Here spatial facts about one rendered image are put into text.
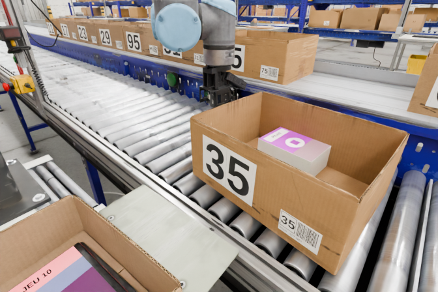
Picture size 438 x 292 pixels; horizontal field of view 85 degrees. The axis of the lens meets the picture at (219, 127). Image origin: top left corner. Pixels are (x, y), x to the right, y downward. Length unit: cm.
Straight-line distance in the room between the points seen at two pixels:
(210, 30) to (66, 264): 57
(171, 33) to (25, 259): 47
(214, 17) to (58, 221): 55
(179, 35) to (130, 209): 39
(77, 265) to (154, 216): 16
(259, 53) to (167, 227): 73
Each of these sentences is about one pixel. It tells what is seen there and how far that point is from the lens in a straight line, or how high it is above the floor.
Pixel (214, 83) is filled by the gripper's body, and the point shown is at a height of 96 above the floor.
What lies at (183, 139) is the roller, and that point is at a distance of 85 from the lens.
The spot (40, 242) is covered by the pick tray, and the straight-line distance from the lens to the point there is 56.
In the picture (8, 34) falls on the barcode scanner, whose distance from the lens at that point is 129.
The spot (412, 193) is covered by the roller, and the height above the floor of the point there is 75.
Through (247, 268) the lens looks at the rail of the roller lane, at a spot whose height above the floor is 72.
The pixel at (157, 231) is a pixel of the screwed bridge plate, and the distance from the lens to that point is 54.
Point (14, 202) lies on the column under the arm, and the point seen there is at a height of 76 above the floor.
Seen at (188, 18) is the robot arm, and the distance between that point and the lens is 51.
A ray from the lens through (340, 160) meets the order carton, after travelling 72.
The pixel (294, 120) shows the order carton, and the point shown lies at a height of 86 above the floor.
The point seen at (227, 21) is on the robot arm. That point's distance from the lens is 67.
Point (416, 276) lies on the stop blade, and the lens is 59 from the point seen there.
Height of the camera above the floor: 116
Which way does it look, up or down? 27 degrees down
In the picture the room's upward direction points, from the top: straight up
